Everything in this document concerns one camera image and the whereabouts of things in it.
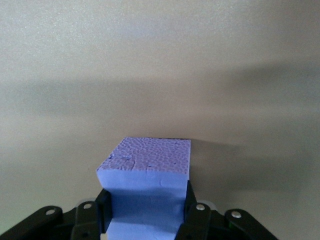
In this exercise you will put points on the light purple foam block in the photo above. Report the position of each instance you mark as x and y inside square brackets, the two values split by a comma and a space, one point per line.
[147, 175]

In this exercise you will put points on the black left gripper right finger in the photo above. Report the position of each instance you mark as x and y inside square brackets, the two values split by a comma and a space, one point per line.
[197, 220]

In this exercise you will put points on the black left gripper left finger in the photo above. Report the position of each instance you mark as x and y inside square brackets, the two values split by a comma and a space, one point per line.
[85, 220]

